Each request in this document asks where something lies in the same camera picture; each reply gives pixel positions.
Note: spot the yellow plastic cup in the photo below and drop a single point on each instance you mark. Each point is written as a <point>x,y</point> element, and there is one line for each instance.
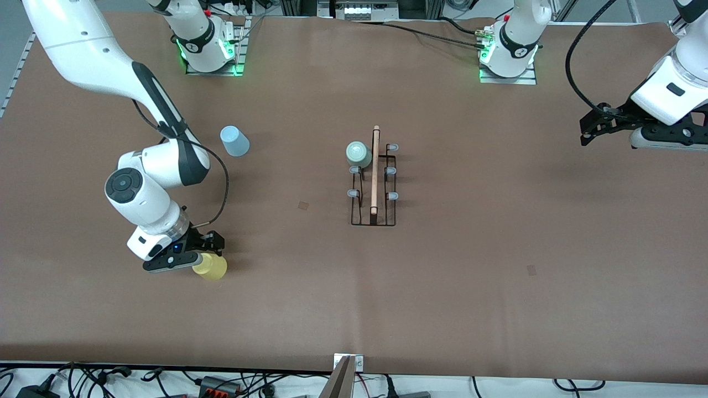
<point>213,269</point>

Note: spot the pale green plastic cup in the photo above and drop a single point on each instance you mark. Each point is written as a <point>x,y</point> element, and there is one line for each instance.
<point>358,153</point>

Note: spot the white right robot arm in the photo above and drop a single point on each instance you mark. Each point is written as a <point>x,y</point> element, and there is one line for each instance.
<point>72,44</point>

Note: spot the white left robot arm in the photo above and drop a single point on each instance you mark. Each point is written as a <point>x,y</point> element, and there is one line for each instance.
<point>694,55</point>

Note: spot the light blue plastic cup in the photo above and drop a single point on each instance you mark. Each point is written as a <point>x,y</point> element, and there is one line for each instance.
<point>235,142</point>

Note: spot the black orange terminal block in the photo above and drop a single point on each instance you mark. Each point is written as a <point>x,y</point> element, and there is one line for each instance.
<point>218,385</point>

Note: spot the brown table cover sheet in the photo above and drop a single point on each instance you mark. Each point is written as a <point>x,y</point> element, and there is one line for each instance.
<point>387,304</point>

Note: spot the black power adapter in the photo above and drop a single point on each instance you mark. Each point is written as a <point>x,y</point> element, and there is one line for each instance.
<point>33,392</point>

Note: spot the flat grey box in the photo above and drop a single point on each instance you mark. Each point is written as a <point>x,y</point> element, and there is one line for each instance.
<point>414,394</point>

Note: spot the grey electrical connector box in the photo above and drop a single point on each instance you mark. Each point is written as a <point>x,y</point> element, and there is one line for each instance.
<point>359,10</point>

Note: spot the aluminium frame rail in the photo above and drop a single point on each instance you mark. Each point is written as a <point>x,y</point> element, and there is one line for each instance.
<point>676,25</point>

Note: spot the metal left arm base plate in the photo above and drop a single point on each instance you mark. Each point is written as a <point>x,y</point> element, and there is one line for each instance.
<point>509,80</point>

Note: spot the brown camera mount post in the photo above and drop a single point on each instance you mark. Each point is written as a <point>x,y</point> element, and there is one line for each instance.
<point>340,381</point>

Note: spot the white metal mount bracket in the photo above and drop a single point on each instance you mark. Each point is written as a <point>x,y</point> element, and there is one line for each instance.
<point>358,363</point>

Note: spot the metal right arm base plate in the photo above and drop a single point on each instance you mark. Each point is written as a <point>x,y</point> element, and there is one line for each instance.
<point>239,50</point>

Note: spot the perforated metal edge rail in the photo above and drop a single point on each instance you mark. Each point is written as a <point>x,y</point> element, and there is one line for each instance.
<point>19,66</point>

